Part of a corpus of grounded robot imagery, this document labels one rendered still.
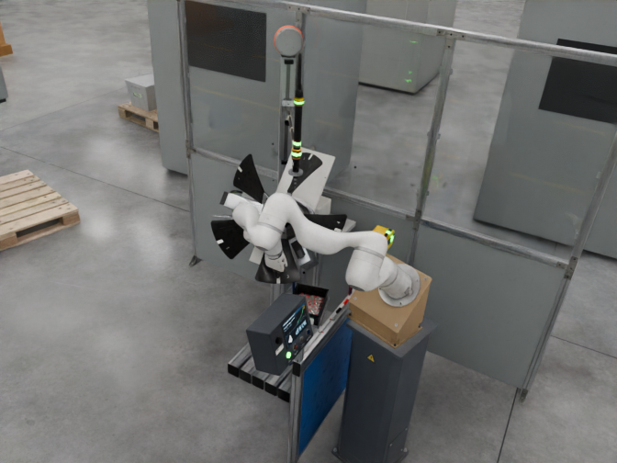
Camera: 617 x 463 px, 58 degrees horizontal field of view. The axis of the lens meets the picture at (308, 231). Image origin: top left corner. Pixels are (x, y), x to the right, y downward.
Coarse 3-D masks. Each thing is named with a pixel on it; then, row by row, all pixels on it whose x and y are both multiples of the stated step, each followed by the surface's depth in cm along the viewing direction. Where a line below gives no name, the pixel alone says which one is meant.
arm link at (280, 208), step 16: (272, 208) 204; (288, 208) 205; (272, 224) 203; (304, 224) 205; (304, 240) 206; (320, 240) 205; (336, 240) 206; (352, 240) 207; (368, 240) 208; (384, 240) 210; (384, 256) 210
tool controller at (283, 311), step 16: (272, 304) 214; (288, 304) 212; (304, 304) 214; (256, 320) 206; (272, 320) 204; (288, 320) 206; (304, 320) 215; (256, 336) 200; (272, 336) 197; (304, 336) 217; (256, 352) 204; (272, 352) 199; (256, 368) 208; (272, 368) 204
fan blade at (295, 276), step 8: (288, 248) 279; (288, 256) 277; (264, 264) 272; (288, 264) 276; (264, 272) 272; (272, 272) 272; (288, 272) 274; (296, 272) 276; (256, 280) 271; (264, 280) 271; (272, 280) 271; (280, 280) 272; (288, 280) 273; (296, 280) 274
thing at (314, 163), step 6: (306, 156) 283; (312, 156) 279; (300, 162) 286; (306, 162) 280; (312, 162) 276; (318, 162) 273; (300, 168) 282; (306, 168) 277; (312, 168) 274; (306, 174) 275; (294, 180) 282; (300, 180) 276; (294, 186) 277; (288, 192) 280
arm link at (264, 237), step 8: (240, 208) 214; (248, 208) 212; (240, 216) 212; (248, 216) 210; (256, 216) 213; (240, 224) 217; (248, 224) 207; (256, 224) 210; (264, 224) 203; (248, 232) 206; (256, 232) 203; (264, 232) 202; (272, 232) 203; (280, 232) 205; (256, 240) 203; (264, 240) 202; (272, 240) 203; (264, 248) 204; (272, 248) 205
